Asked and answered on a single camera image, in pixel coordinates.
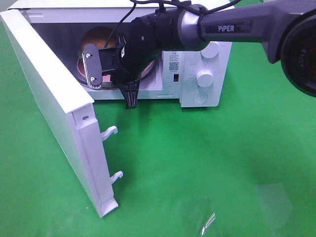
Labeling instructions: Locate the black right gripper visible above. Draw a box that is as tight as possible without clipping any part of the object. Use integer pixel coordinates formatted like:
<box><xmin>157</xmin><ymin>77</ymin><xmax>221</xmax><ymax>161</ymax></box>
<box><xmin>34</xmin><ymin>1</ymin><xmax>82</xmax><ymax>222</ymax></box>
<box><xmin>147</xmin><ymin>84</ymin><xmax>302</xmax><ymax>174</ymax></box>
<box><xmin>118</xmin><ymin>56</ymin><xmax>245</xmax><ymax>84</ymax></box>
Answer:
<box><xmin>98</xmin><ymin>33</ymin><xmax>140</xmax><ymax>109</ymax></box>

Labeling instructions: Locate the burger with lettuce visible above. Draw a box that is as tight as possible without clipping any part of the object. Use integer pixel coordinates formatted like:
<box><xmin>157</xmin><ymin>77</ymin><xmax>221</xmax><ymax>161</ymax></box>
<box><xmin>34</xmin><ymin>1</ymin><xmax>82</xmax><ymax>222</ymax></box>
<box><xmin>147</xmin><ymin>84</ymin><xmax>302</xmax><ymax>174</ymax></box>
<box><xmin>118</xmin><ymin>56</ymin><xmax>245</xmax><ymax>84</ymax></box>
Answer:
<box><xmin>78</xmin><ymin>26</ymin><xmax>113</xmax><ymax>59</ymax></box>

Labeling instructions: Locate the pink round plate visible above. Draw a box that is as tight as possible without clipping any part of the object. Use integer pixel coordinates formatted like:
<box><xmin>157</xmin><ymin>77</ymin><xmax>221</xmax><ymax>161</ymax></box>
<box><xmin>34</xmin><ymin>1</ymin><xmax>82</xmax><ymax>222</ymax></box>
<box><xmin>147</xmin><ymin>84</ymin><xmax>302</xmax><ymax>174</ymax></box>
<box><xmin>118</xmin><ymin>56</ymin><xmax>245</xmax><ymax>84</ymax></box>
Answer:
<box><xmin>76</xmin><ymin>58</ymin><xmax>155</xmax><ymax>86</ymax></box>

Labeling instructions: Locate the white microwave door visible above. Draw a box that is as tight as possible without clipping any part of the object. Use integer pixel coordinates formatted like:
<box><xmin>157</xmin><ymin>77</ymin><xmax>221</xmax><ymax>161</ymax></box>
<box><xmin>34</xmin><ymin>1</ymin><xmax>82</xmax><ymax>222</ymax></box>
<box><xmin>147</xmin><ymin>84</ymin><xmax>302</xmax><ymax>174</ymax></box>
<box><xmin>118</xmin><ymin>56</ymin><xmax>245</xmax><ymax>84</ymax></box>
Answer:
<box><xmin>0</xmin><ymin>9</ymin><xmax>123</xmax><ymax>217</ymax></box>

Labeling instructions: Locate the white timer knob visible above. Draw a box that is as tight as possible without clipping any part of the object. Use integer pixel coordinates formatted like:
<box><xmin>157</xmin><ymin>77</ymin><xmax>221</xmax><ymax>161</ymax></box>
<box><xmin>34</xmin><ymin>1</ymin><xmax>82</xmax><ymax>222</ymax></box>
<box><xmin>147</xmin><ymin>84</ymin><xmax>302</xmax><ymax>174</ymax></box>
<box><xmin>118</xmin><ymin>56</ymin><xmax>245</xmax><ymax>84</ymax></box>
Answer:
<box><xmin>196</xmin><ymin>70</ymin><xmax>214</xmax><ymax>88</ymax></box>

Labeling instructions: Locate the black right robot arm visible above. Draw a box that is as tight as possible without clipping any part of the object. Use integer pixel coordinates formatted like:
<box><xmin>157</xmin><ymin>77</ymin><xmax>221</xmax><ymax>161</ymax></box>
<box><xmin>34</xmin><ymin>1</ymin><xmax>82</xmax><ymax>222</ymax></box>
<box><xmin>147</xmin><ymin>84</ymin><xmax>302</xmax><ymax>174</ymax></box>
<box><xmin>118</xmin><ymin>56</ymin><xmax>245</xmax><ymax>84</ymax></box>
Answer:
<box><xmin>99</xmin><ymin>0</ymin><xmax>316</xmax><ymax>108</ymax></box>

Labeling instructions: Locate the glass microwave turntable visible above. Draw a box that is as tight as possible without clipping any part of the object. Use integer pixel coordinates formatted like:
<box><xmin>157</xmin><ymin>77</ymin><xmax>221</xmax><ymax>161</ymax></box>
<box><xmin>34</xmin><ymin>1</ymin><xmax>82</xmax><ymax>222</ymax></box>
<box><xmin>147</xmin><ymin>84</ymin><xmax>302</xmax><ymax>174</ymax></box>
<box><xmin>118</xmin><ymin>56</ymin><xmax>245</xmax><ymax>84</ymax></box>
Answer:
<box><xmin>78</xmin><ymin>60</ymin><xmax>156</xmax><ymax>89</ymax></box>

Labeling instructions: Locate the white microwave oven body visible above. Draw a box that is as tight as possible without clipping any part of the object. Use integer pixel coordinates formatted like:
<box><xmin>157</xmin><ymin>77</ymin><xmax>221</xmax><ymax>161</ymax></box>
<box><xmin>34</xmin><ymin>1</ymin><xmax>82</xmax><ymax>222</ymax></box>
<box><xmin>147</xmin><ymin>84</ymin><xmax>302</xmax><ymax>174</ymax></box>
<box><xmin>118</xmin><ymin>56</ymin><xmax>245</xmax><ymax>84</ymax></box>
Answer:
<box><xmin>1</xmin><ymin>0</ymin><xmax>232</xmax><ymax>107</ymax></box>

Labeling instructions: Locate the upper white power knob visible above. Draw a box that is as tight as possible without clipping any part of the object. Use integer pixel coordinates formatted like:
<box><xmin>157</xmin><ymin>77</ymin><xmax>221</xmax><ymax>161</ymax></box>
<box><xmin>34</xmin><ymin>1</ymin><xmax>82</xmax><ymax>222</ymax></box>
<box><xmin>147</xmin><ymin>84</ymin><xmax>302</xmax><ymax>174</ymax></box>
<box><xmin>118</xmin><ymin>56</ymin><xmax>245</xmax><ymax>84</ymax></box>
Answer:
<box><xmin>200</xmin><ymin>41</ymin><xmax>220</xmax><ymax>59</ymax></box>

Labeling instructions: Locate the clear plastic film piece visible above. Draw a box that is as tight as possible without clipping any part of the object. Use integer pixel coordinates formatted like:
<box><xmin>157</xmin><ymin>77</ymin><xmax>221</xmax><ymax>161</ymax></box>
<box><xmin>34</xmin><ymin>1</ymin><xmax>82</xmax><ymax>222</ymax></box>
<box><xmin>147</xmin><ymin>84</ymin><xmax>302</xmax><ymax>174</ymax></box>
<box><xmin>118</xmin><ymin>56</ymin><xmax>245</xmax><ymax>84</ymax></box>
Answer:
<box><xmin>181</xmin><ymin>197</ymin><xmax>218</xmax><ymax>237</ymax></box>

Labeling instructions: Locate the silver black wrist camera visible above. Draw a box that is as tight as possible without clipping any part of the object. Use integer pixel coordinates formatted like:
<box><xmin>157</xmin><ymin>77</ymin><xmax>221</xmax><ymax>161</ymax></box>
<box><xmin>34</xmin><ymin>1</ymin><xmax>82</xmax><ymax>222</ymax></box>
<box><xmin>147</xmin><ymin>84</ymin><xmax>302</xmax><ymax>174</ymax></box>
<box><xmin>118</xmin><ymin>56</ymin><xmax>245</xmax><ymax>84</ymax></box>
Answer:
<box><xmin>82</xmin><ymin>43</ymin><xmax>102</xmax><ymax>90</ymax></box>

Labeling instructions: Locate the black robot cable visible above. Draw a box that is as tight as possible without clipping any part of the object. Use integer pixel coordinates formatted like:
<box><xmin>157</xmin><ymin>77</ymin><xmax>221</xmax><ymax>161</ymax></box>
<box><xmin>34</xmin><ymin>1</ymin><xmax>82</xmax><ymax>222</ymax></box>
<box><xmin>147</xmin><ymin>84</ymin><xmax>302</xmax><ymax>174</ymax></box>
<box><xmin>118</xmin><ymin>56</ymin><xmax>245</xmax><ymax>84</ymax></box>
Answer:
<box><xmin>103</xmin><ymin>0</ymin><xmax>242</xmax><ymax>49</ymax></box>

